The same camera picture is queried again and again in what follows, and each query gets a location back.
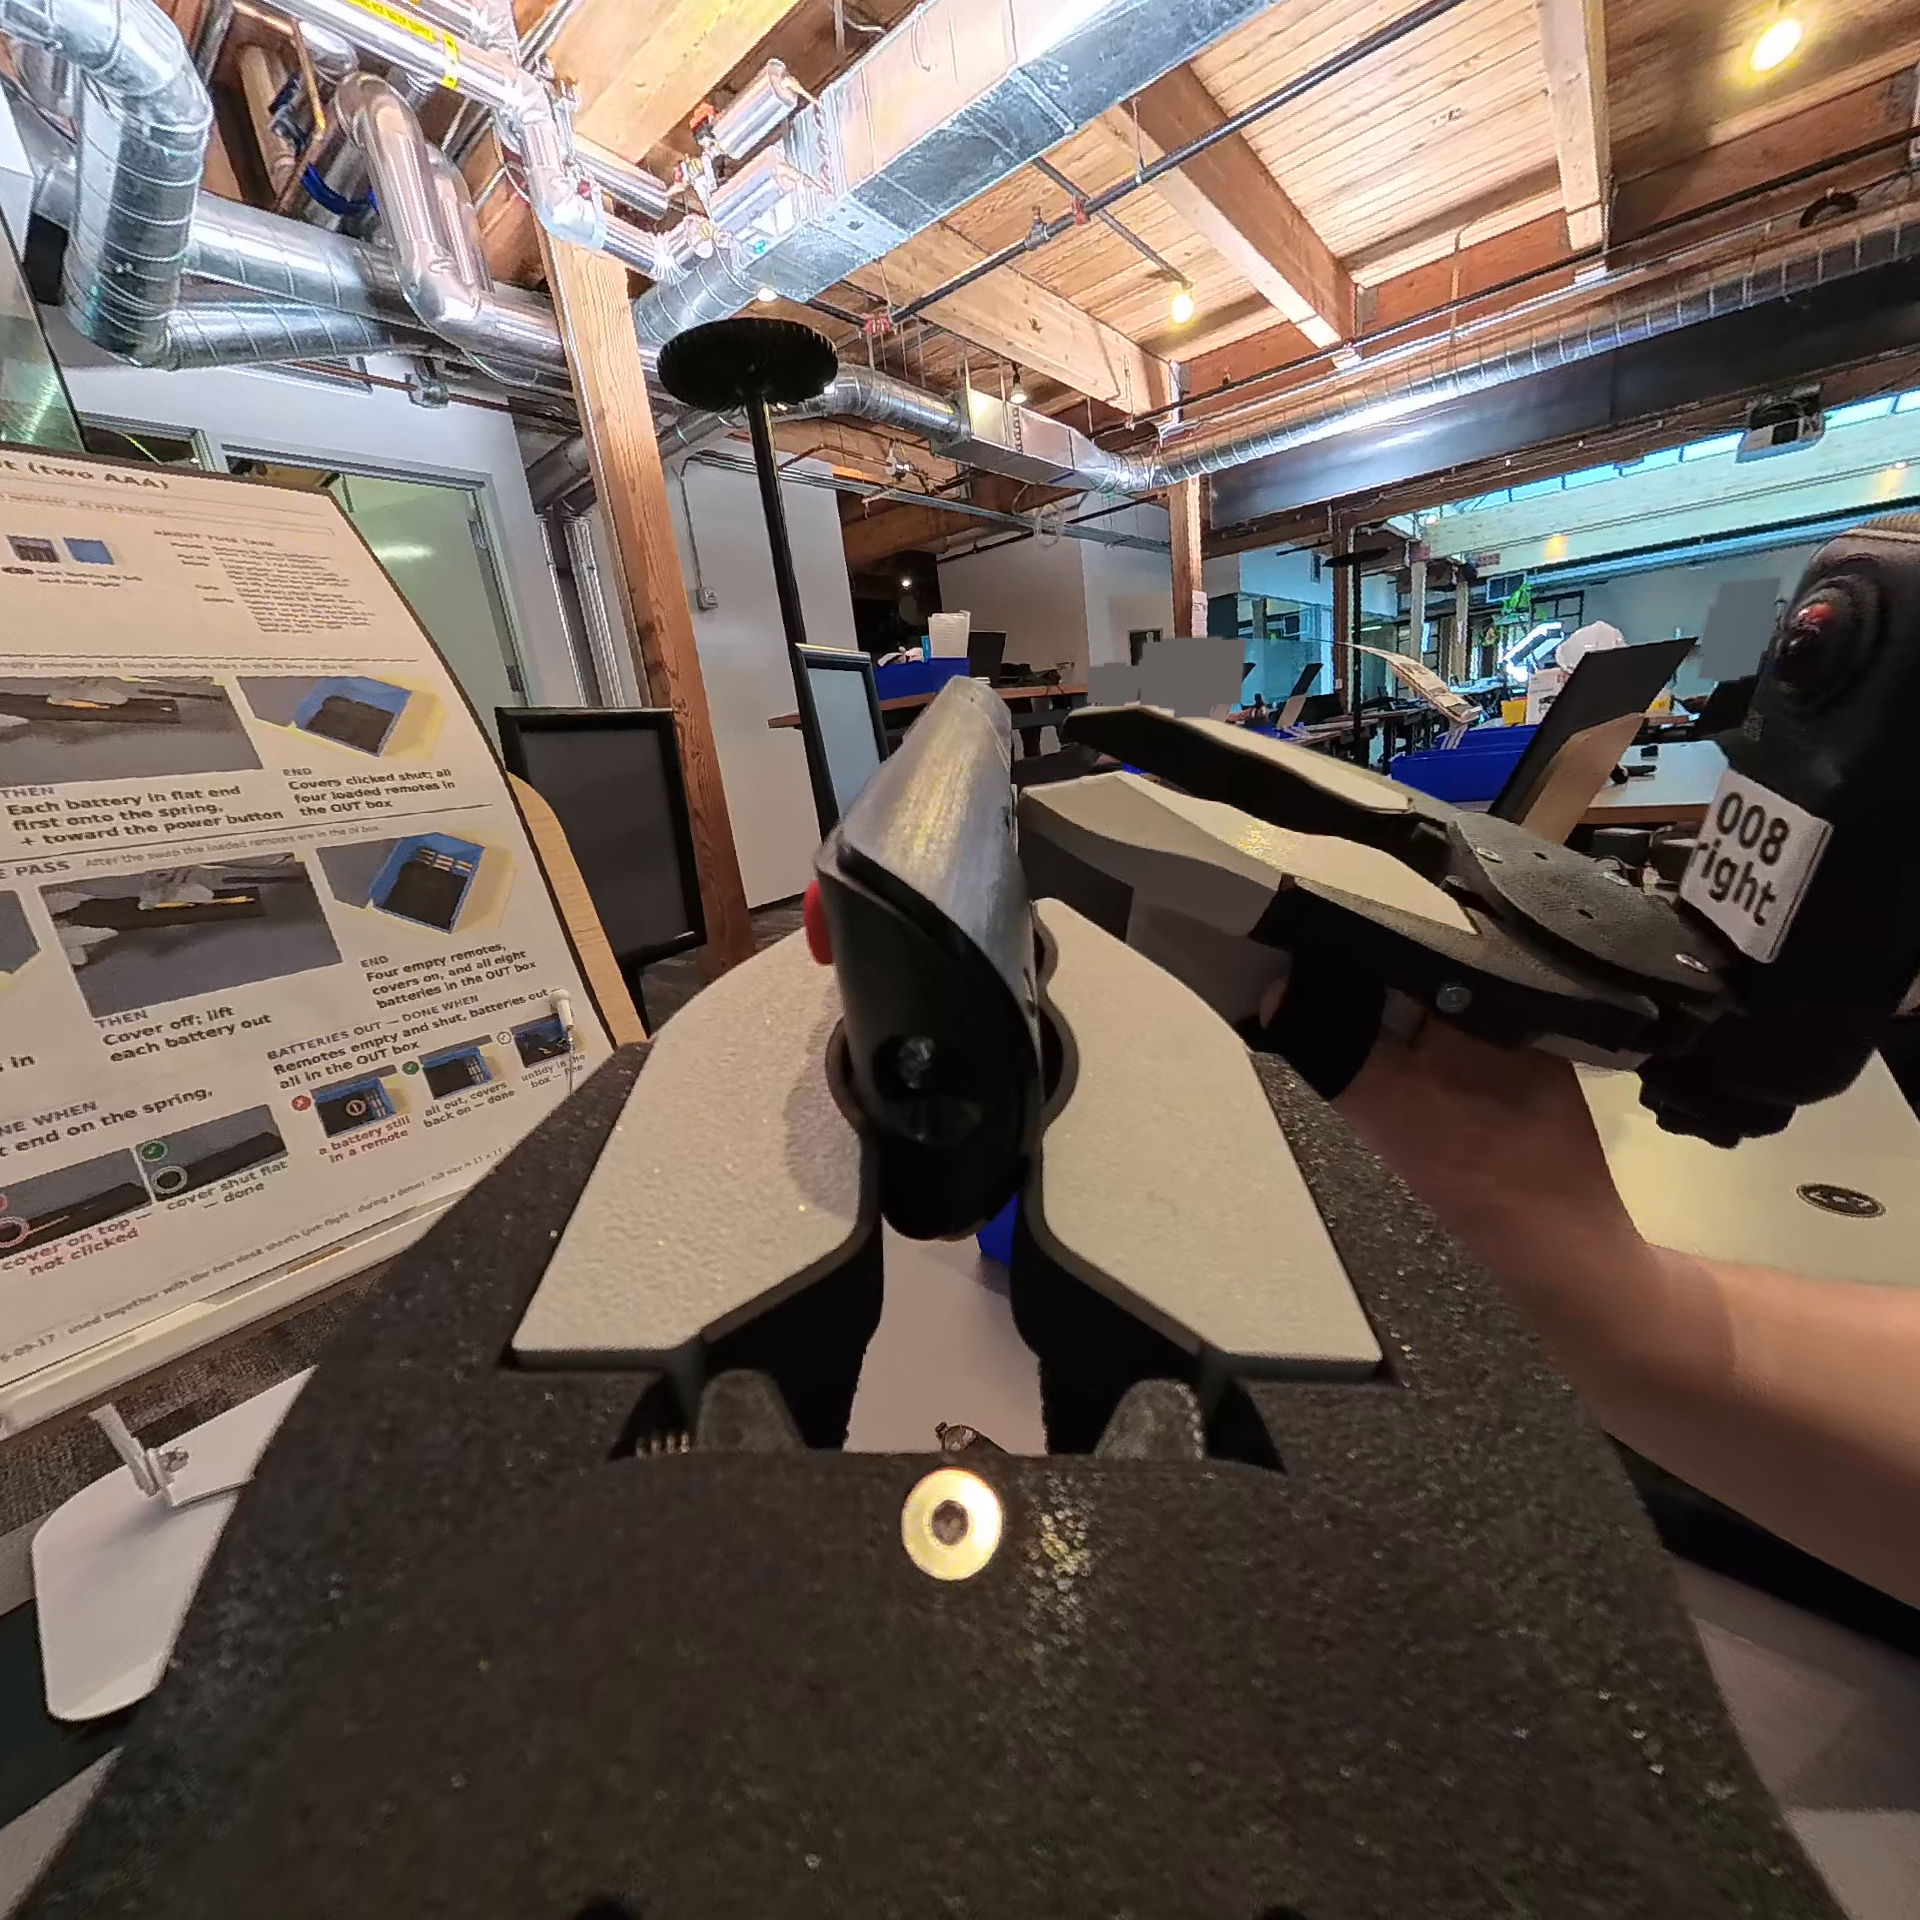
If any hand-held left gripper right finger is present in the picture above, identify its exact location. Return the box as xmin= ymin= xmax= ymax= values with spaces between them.
xmin=1006 ymin=900 xmax=1389 ymax=1455

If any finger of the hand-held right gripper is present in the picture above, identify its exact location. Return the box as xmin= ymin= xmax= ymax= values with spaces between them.
xmin=1023 ymin=774 xmax=1449 ymax=1037
xmin=1065 ymin=707 xmax=1502 ymax=886

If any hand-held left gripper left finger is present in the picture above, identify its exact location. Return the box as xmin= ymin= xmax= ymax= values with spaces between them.
xmin=512 ymin=956 xmax=894 ymax=1455

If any black remote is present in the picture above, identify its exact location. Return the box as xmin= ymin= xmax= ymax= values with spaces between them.
xmin=811 ymin=679 xmax=1067 ymax=1238

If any person's right forearm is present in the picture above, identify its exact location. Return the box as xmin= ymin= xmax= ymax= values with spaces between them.
xmin=1545 ymin=1186 xmax=1920 ymax=1607

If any person's right hand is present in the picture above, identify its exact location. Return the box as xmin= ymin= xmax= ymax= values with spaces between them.
xmin=1321 ymin=1014 xmax=1646 ymax=1278

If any wooden background desk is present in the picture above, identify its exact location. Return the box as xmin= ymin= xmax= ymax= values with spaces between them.
xmin=766 ymin=679 xmax=1088 ymax=741

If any black display panel stand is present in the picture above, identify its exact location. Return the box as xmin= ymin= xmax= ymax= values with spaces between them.
xmin=795 ymin=642 xmax=896 ymax=841

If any black floor sign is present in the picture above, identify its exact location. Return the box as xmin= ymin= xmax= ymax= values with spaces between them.
xmin=496 ymin=707 xmax=711 ymax=970

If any instruction sheet on stand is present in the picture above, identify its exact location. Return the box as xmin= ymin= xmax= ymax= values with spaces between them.
xmin=0 ymin=450 xmax=648 ymax=1727

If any wooden pillar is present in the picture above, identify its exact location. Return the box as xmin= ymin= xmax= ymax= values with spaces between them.
xmin=542 ymin=241 xmax=752 ymax=963

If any black pole stand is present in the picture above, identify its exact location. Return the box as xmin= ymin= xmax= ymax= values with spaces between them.
xmin=661 ymin=316 xmax=849 ymax=841

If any silver air duct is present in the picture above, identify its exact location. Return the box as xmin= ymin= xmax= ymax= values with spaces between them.
xmin=0 ymin=0 xmax=1202 ymax=495

